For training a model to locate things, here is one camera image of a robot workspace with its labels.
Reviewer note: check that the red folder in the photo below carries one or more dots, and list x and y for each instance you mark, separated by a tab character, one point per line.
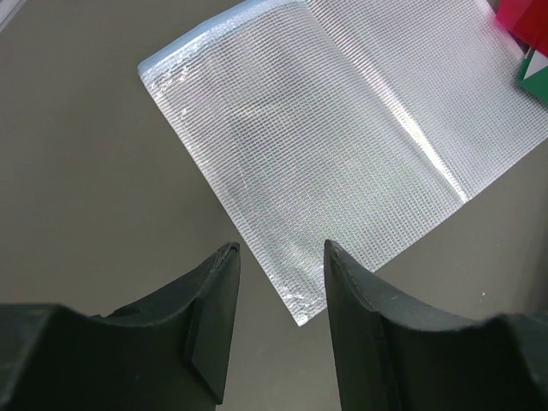
527	20

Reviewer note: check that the clear mesh zip pouch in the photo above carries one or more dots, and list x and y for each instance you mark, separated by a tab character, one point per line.
363	122

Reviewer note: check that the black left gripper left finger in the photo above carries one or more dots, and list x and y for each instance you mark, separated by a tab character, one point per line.
166	351

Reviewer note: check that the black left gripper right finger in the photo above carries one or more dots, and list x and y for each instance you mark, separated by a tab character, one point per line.
395	352

